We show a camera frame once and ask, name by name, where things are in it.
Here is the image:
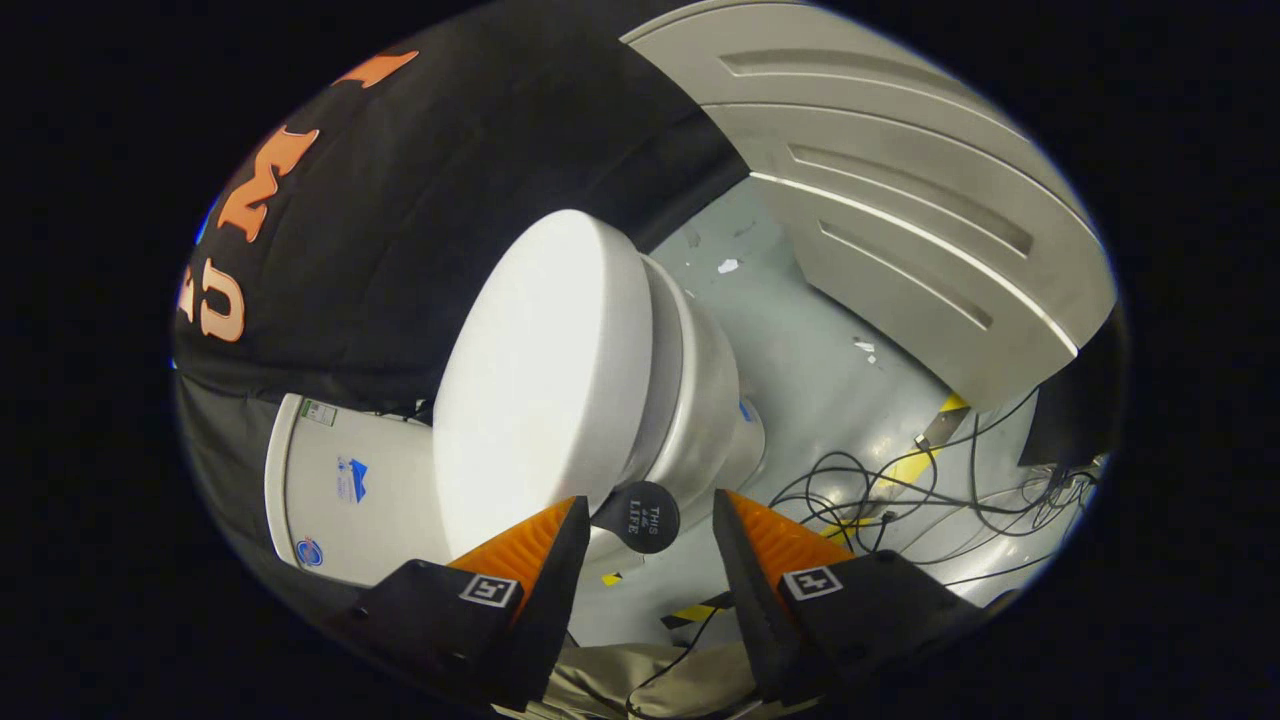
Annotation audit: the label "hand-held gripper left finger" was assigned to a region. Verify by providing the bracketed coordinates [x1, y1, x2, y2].
[322, 495, 593, 713]

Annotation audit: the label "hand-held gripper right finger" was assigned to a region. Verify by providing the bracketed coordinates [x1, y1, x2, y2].
[712, 489, 1003, 707]

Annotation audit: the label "black round handle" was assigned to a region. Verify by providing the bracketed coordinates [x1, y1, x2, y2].
[591, 481, 682, 554]

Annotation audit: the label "white toilet bowl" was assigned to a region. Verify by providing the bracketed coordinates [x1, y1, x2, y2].
[585, 255, 769, 573]

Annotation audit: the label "person's beige trousers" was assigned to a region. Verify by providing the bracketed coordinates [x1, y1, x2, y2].
[545, 640, 771, 720]

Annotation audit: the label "grey panelled door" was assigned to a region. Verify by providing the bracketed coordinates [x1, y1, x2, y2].
[620, 0, 1119, 413]

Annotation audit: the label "black backdrop cloth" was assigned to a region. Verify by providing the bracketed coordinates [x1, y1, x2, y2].
[172, 0, 751, 621]

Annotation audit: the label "tangle of black cables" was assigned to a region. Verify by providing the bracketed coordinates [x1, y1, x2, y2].
[768, 385, 1103, 591]

